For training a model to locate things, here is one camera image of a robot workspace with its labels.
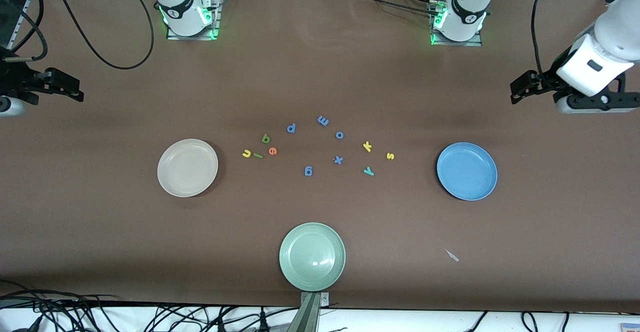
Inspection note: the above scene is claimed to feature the blue round plate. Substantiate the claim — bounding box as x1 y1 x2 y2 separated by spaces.
436 142 498 201

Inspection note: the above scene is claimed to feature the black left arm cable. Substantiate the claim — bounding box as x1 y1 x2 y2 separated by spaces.
531 0 553 75

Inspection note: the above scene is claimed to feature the pale green round plate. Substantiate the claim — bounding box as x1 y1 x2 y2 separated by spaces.
279 222 347 292

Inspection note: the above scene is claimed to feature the long looping black cable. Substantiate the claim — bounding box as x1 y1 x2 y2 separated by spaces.
46 0 155 70

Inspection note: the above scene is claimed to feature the grey metal camera pole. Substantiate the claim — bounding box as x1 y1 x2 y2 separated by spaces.
287 292 331 332

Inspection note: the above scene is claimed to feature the aluminium frame rail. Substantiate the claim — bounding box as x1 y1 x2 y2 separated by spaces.
9 0 51 37

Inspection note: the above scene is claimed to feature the beige round plate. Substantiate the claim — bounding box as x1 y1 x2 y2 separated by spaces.
157 139 219 198

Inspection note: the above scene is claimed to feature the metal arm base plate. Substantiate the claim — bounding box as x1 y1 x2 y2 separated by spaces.
430 0 484 47
166 0 224 40

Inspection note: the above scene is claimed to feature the black cable to arm base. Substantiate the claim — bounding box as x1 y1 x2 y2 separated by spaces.
350 0 438 17

